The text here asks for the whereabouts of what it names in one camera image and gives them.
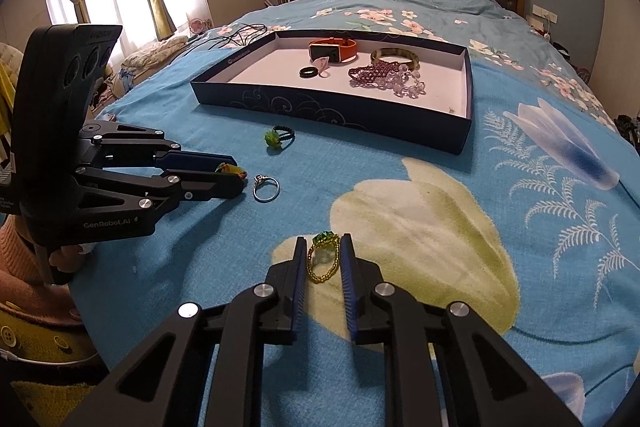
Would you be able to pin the crumpled light bedding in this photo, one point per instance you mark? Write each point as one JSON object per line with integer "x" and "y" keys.
{"x": 155, "y": 52}

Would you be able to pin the white wall outlet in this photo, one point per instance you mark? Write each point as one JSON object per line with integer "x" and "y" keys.
{"x": 543, "y": 11}

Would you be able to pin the dark blue shallow box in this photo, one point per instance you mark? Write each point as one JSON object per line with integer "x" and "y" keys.
{"x": 300, "y": 107}

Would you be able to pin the person's left hand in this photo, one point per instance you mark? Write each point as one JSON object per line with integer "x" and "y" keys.
{"x": 67, "y": 259}

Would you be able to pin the person's left forearm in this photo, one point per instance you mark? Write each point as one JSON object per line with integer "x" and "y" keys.
{"x": 25, "y": 277}

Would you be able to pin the translucent green bangle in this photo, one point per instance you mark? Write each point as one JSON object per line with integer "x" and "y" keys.
{"x": 395, "y": 52}

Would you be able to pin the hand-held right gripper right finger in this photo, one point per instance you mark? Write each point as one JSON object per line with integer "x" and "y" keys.
{"x": 348, "y": 287}

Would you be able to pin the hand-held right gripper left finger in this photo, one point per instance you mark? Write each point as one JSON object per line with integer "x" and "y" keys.
{"x": 300, "y": 277}

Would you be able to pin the blue blossom print duvet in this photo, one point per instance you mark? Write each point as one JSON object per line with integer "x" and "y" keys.
{"x": 440, "y": 7}

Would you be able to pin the pile of dark clothes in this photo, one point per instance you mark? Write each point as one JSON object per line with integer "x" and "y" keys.
{"x": 627, "y": 127}

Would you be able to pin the yellow buttoned garment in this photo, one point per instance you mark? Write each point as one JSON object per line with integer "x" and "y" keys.
{"x": 45, "y": 387}

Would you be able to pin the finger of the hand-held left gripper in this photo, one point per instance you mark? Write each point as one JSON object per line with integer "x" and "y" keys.
{"x": 215, "y": 188}
{"x": 200, "y": 161}

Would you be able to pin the small pink fan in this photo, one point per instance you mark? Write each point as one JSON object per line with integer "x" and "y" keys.
{"x": 198, "y": 26}

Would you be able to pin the pink flower ornament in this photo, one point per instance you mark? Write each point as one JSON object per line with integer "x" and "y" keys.
{"x": 322, "y": 65}

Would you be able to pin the orange band smart watch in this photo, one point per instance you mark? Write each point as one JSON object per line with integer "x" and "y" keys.
{"x": 345, "y": 49}

